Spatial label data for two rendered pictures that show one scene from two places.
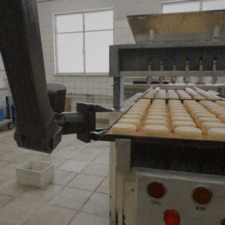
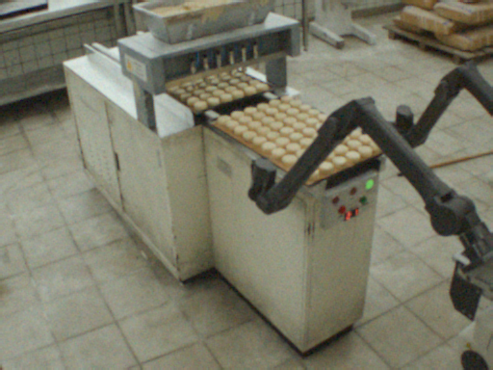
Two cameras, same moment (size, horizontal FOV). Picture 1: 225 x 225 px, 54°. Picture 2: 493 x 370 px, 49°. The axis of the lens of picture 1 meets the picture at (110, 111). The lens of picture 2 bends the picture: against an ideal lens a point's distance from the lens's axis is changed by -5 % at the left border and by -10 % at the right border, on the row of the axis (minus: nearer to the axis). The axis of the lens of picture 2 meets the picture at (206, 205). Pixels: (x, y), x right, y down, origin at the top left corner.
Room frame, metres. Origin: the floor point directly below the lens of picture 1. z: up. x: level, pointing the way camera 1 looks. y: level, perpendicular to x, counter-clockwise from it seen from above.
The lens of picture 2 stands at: (-0.49, 1.28, 1.88)
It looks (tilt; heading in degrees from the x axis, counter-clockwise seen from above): 34 degrees down; 318
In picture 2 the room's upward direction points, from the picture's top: 5 degrees counter-clockwise
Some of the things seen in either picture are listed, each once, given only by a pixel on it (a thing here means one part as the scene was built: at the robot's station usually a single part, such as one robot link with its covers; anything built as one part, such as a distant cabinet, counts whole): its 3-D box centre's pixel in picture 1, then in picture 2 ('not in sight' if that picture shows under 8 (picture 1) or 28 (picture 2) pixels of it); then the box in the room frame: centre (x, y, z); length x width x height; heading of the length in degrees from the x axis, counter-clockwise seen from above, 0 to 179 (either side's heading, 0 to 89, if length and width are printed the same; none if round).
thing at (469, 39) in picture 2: not in sight; (471, 35); (1.47, -4.28, 0.19); 0.72 x 0.42 x 0.15; 75
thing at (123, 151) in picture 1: (152, 100); (173, 95); (1.37, -0.26, 0.87); 2.01 x 0.03 x 0.07; 166
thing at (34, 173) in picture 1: (35, 173); not in sight; (2.02, 0.74, 0.08); 0.30 x 0.22 x 0.16; 69
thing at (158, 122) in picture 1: (155, 125); not in sight; (0.49, -0.10, 0.91); 0.05 x 0.05 x 0.02
